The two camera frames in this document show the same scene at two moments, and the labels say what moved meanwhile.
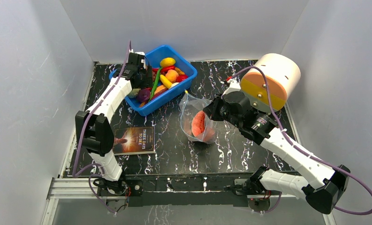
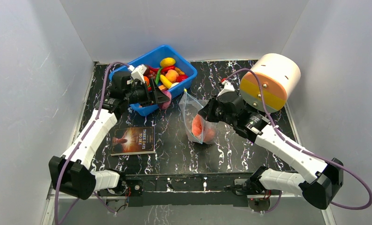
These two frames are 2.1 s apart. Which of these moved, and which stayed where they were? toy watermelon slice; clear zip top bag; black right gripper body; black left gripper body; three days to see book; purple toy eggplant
Moved: black left gripper body; purple toy eggplant
Stayed: black right gripper body; toy watermelon slice; clear zip top bag; three days to see book
